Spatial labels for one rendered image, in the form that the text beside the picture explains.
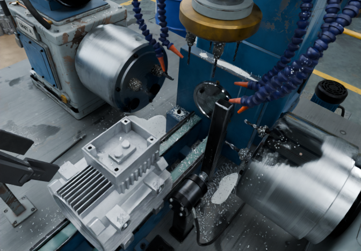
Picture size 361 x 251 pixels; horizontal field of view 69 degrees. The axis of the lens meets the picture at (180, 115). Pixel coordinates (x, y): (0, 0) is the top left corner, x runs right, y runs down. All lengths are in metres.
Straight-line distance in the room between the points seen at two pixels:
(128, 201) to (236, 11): 0.44
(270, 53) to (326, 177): 0.39
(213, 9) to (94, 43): 0.42
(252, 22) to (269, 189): 0.34
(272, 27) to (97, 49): 0.50
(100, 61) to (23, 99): 0.54
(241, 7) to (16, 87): 1.03
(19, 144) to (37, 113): 0.65
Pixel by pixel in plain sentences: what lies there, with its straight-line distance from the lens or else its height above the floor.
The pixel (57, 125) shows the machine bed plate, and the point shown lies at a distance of 1.10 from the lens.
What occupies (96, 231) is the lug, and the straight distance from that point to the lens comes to 0.54.
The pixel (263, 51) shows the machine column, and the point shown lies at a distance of 0.82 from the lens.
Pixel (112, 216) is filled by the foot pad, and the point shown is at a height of 1.07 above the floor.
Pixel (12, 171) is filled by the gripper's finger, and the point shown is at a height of 1.27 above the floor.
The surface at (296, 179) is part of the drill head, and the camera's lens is 0.58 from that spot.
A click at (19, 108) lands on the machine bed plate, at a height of 0.80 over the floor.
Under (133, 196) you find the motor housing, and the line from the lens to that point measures 0.57.
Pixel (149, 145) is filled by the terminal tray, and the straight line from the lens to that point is 0.54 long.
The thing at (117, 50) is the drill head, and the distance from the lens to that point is 0.79.
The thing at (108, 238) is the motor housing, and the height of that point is 1.05.
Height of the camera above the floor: 1.57
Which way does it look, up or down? 46 degrees down
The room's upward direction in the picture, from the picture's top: 5 degrees clockwise
